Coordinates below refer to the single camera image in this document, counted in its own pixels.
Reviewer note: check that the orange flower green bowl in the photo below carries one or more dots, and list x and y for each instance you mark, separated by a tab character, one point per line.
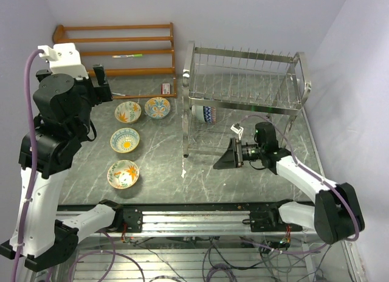
123	174

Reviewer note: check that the red pattern blue zigzag bowl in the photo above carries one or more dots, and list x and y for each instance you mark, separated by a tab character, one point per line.
209	114

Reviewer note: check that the steel dish rack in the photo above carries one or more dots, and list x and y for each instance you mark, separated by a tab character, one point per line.
238	82

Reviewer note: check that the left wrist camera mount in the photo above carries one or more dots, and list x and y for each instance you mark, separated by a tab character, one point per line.
64	58

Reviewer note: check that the green capped marker pen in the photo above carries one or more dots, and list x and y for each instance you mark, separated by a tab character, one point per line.
128	55

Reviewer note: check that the orange leaf pattern bowl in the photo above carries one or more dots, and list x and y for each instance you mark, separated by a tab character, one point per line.
128	112

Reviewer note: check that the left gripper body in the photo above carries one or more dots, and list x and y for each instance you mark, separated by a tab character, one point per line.
98	93

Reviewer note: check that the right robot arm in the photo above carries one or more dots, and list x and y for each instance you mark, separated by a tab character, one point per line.
335	214

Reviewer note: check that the yellow sun blue bowl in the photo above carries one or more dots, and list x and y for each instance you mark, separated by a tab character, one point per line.
124	140

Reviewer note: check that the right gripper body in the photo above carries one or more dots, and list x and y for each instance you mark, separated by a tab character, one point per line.
251	152

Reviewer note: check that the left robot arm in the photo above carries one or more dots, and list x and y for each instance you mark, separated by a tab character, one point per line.
46	155

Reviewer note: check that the wooden shelf rack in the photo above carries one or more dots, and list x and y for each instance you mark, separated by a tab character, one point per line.
60	36

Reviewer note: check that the small red white box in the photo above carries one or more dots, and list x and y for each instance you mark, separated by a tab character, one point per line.
166	89

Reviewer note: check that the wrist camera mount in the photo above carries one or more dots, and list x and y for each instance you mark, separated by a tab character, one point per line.
238	130
64	58

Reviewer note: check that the teal dotted grey bowl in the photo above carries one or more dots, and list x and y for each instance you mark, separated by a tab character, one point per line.
198	113

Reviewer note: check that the blue orange floral bowl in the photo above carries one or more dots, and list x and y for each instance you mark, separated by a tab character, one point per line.
157	107

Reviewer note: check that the aluminium rail frame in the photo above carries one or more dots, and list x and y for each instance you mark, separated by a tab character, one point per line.
208	242

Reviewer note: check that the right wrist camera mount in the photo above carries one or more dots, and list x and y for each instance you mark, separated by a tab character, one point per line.
238	130

